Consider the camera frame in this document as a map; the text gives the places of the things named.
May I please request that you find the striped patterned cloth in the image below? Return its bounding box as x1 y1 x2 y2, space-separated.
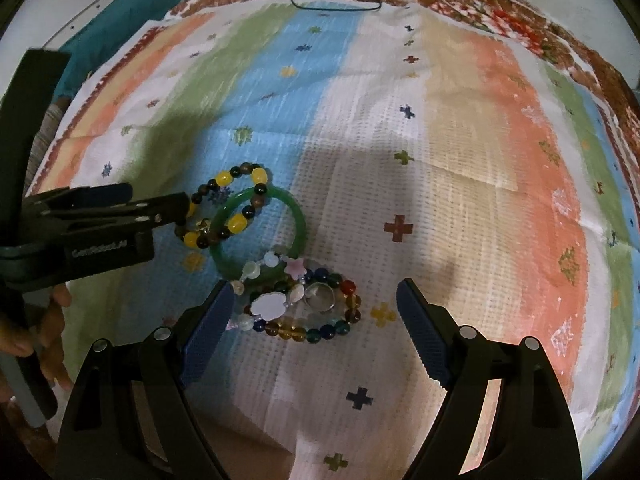
30 0 640 480

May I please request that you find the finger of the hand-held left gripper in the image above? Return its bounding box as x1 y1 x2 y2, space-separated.
47 192 200 241
22 182 135 216

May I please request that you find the yellow and brown bead bracelet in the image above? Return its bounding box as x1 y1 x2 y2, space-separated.
174 161 273 251

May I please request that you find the multicolour glass bead bracelet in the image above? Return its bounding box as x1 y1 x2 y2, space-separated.
250 267 363 345

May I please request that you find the silver ring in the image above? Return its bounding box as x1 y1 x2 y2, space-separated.
302 282 338 313

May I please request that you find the teal pillow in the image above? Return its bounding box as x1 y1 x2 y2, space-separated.
52 0 201 106

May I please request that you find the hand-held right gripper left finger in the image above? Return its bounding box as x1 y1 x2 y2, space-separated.
54 280 236 480

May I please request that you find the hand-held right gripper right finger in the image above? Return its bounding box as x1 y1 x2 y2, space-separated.
395 277 583 480

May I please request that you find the brown striped pillow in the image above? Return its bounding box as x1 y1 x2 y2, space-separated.
30 102 67 181

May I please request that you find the floral bedsheet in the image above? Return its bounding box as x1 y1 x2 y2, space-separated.
170 0 640 161

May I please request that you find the white headboard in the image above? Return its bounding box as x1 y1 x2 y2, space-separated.
47 0 143 63

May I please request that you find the person's left hand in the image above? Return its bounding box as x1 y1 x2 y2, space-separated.
0 284 72 403

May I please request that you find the green jade bangle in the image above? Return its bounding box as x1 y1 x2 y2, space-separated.
209 186 306 283

